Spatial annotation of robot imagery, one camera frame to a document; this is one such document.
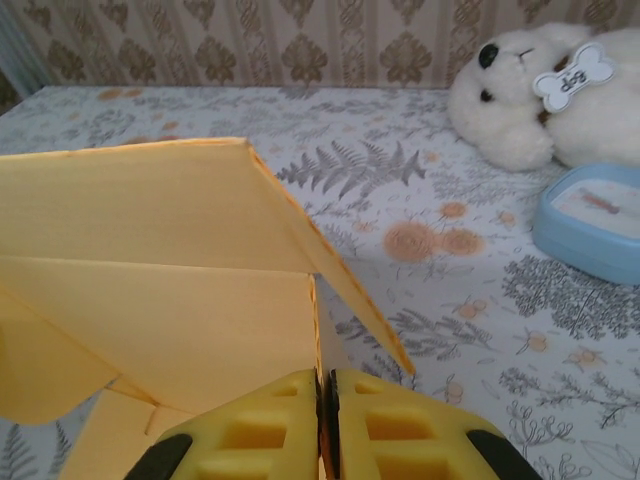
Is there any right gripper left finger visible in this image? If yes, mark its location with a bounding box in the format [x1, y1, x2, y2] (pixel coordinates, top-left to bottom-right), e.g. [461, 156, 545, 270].
[128, 368, 322, 480]

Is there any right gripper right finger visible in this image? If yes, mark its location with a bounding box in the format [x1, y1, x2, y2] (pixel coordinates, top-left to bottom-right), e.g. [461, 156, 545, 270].
[324, 368, 544, 480]

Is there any yellow paper box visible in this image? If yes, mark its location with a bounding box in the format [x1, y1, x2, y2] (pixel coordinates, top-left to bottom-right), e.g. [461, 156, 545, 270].
[0, 137, 417, 480]

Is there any floral table cover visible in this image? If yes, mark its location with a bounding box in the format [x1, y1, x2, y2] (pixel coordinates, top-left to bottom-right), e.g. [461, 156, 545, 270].
[0, 83, 640, 480]

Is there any cream plush dog toy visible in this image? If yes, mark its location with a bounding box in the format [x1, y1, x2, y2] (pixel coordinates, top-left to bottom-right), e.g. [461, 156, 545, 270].
[446, 21, 640, 175]

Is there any aluminium frame post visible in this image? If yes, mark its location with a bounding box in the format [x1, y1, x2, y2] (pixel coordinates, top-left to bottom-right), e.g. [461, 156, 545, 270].
[0, 0, 46, 101]

